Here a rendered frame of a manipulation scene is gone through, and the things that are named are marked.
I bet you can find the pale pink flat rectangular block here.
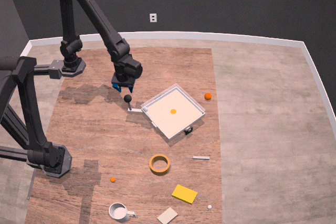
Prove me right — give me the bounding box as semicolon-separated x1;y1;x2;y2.
157;207;178;224

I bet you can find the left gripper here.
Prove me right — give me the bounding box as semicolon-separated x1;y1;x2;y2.
111;72;135;93

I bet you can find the white mug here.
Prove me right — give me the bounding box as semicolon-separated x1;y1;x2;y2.
109;202;136;222

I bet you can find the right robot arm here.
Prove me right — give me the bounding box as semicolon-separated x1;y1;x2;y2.
0;56;65;174

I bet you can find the yellow flat rectangular block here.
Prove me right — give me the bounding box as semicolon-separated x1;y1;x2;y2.
172;185;197;205

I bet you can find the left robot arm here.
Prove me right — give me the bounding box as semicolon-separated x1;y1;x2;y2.
60;0;143;79

